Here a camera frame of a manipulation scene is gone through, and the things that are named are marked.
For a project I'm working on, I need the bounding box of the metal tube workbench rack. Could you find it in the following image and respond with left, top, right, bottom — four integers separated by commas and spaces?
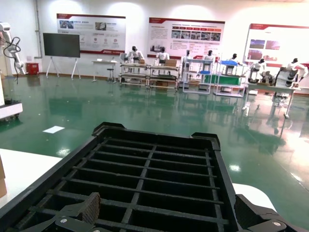
148, 64, 181, 93
118, 62, 151, 89

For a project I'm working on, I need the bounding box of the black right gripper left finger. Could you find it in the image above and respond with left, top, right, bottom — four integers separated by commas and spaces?
23, 192, 101, 232

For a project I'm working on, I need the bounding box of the grey wall pipe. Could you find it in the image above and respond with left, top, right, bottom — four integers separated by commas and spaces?
35, 0, 44, 59

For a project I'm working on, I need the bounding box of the wall poster with red photos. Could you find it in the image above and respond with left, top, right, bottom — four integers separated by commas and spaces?
242, 23, 309, 67

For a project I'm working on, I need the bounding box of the white shelf rack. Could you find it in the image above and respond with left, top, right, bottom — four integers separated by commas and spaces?
182, 58, 214, 95

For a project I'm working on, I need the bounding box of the small white desk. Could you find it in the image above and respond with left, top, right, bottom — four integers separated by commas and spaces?
91, 58, 119, 83

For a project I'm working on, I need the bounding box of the red floor box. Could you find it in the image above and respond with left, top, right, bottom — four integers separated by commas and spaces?
26, 62, 40, 76

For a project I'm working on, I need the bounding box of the shelf rack with green mat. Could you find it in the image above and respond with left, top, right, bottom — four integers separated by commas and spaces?
213, 59, 248, 98

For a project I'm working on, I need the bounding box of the black display on white stand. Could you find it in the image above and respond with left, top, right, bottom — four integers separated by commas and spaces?
42, 32, 82, 79

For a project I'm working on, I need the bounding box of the white pedestal machine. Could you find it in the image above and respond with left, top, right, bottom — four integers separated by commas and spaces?
0, 72, 24, 122

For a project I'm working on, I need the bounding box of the black slotted plastic container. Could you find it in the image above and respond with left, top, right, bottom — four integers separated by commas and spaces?
0, 122, 240, 232

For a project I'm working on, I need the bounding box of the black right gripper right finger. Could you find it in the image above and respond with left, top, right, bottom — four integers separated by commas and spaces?
234, 194, 309, 232

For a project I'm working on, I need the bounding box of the long white work table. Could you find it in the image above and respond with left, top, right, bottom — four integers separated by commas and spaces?
242, 81, 302, 119

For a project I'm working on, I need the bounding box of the wall poster with red header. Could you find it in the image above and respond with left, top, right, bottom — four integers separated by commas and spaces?
56, 13, 126, 55

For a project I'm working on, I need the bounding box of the white humanoid robot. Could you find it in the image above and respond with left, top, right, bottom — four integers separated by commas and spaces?
154, 46, 170, 66
182, 49, 193, 73
202, 50, 216, 71
248, 58, 274, 85
126, 45, 146, 65
274, 58, 309, 88
227, 53, 242, 66

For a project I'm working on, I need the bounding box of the wall poster with photo row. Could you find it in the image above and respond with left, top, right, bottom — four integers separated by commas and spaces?
147, 16, 226, 60

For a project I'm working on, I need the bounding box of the black round stool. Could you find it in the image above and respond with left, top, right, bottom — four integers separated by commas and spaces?
106, 68, 117, 84

